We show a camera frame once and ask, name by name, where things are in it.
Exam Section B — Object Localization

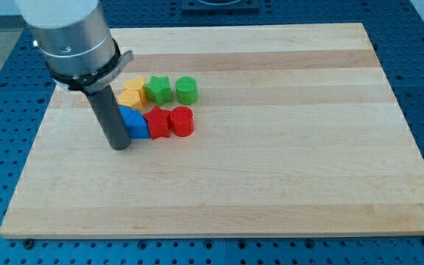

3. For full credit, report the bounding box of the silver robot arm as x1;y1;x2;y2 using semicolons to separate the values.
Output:
15;0;116;77

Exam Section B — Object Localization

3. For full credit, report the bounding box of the red circle block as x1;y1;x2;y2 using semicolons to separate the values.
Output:
169;106;194;137

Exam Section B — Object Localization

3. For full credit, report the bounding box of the green circle block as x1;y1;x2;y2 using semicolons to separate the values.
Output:
175;77;198;105

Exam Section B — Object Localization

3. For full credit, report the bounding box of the red star block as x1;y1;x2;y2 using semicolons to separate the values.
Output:
144;106;171;140

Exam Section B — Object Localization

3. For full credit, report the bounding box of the green star block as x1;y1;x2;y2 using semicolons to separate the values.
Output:
145;76;173;106

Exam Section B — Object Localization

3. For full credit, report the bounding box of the blue triangle block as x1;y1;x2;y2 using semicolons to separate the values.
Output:
124;110;150;139

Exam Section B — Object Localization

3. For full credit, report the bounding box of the wooden board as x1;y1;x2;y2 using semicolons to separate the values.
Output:
0;23;424;239

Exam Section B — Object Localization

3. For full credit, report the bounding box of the yellow hexagon block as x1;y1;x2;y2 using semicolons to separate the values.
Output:
117;90;143;110

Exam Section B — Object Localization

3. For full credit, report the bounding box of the yellow heart block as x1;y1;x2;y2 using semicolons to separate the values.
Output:
123;76;147;105

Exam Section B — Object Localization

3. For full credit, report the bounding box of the blue cube block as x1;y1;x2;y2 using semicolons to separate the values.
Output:
119;105;133;126

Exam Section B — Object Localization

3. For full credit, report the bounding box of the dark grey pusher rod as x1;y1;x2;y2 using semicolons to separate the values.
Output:
86;85;131;150

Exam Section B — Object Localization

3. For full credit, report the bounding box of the black clamp ring with tab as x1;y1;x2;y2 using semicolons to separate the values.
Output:
45;38;135;94

